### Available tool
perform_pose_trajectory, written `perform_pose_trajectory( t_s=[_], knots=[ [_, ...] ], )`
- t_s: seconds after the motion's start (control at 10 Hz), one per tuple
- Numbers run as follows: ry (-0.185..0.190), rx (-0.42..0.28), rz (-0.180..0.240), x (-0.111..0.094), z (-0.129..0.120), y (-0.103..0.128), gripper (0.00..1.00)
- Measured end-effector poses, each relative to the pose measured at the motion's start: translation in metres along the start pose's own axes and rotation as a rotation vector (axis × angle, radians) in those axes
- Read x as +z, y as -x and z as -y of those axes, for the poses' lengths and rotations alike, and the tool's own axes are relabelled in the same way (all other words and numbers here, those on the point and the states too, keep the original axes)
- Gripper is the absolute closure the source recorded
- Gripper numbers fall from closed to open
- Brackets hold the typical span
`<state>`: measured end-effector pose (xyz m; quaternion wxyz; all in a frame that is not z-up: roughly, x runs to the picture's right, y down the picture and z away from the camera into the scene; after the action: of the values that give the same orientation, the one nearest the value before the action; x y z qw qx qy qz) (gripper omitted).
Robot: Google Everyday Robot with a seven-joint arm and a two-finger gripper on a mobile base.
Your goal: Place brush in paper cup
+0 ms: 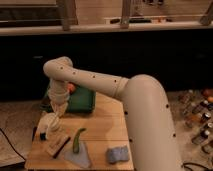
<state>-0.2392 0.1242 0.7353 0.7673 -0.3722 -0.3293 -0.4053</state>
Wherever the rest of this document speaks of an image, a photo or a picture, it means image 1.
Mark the grey cloth sheet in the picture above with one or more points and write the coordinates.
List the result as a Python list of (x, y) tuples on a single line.
[(81, 158)]

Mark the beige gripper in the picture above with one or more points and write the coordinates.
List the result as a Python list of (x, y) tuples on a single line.
[(60, 109)]

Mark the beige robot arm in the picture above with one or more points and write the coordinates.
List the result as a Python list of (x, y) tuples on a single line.
[(148, 117)]

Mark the blue grey sponge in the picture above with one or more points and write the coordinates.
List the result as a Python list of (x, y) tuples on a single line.
[(117, 154)]

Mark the orange ball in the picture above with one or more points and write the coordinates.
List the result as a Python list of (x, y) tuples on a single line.
[(71, 88)]

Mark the wooden table board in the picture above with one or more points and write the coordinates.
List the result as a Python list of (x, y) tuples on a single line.
[(105, 128)]

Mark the green chili pepper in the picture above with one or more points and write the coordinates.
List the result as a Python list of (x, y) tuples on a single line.
[(76, 146)]

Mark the green box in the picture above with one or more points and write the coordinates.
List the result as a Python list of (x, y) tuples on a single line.
[(82, 100)]

